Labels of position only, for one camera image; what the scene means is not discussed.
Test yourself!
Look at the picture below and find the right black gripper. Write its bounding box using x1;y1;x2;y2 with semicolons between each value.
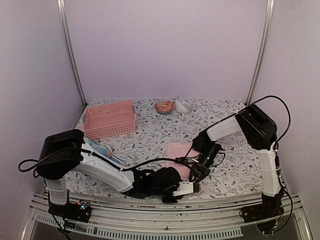
190;144;220;185

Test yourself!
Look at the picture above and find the pink terry towel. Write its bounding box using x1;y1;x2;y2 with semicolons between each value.
162;142;192;181

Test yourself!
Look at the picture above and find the blue patterned towel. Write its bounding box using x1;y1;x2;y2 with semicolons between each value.
84;136;126;166

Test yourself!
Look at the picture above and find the pink plastic basket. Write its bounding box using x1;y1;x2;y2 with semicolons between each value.
83;100;137;140

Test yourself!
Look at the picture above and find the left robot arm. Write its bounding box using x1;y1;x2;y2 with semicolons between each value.
36;129;182;217

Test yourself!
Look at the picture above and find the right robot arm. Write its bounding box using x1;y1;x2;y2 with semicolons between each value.
190;105;281;198

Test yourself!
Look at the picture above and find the white tipped bowl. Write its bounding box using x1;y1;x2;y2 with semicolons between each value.
174;96;192;114

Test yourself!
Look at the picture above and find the floral table mat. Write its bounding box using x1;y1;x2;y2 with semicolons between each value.
48;98;286;201

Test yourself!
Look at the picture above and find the red patterned bowl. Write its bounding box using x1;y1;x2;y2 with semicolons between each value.
154;100;175;115

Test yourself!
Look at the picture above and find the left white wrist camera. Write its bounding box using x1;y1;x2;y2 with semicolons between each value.
172;181;200;197

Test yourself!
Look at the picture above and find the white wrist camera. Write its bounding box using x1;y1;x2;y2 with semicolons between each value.
172;181;200;197
174;157;199;165

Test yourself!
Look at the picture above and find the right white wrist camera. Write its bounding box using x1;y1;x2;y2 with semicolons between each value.
174;157;199;165

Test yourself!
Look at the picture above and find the front aluminium rail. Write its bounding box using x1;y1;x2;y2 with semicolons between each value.
23;192;313;240

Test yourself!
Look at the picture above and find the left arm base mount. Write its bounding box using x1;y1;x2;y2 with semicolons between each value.
48;200;92;223

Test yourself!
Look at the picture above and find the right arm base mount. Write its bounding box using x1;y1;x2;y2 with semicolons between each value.
239;194;284;223

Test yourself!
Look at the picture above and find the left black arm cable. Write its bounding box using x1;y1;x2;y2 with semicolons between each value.
17;147;186;178

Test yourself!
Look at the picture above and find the right aluminium frame post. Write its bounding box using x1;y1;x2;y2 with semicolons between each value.
245;0;275;106

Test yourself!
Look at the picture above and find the aluminium frame post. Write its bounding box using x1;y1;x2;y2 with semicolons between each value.
56;0;87;107
245;0;275;106

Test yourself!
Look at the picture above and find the left aluminium frame post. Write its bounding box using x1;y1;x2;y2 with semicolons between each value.
56;0;87;107

